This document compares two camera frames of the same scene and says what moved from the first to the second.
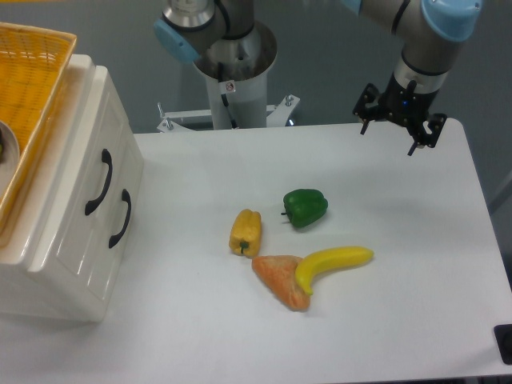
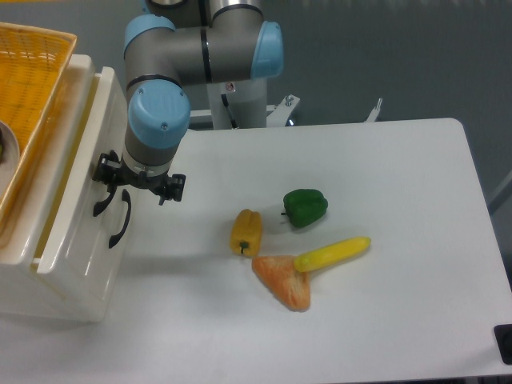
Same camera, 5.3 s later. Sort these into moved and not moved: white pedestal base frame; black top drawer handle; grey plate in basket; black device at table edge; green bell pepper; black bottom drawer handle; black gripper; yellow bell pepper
Moved: black top drawer handle; black gripper
Not moved: green bell pepper; black device at table edge; yellow bell pepper; black bottom drawer handle; grey plate in basket; white pedestal base frame
